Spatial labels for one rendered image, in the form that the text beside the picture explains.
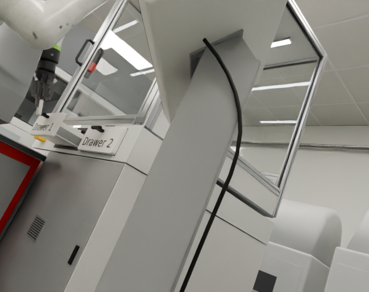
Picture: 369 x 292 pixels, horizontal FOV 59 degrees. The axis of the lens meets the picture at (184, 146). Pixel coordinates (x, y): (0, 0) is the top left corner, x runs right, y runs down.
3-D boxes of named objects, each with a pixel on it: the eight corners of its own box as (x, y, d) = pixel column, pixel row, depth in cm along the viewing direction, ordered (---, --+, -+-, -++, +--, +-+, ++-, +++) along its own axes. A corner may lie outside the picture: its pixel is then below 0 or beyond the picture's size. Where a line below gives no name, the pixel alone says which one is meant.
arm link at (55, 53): (42, 43, 138) (64, 50, 144) (33, 48, 147) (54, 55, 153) (40, 57, 138) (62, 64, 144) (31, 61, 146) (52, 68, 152)
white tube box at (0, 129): (-7, 131, 149) (-3, 124, 150) (-15, 128, 154) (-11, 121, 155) (16, 143, 159) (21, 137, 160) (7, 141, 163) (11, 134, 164)
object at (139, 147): (125, 161, 110) (143, 124, 114) (30, 147, 186) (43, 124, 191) (267, 245, 167) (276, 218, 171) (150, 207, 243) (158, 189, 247)
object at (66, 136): (54, 134, 136) (61, 121, 137) (34, 132, 155) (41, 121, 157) (127, 174, 160) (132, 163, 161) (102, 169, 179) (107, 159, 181)
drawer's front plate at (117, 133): (110, 153, 116) (124, 126, 119) (76, 149, 138) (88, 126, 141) (114, 155, 117) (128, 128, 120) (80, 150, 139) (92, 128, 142)
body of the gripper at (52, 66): (53, 66, 150) (50, 86, 150) (34, 60, 145) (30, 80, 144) (59, 64, 145) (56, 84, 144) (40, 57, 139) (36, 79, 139)
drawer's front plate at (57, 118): (50, 135, 133) (63, 112, 136) (28, 134, 155) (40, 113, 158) (54, 137, 134) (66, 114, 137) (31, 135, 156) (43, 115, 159)
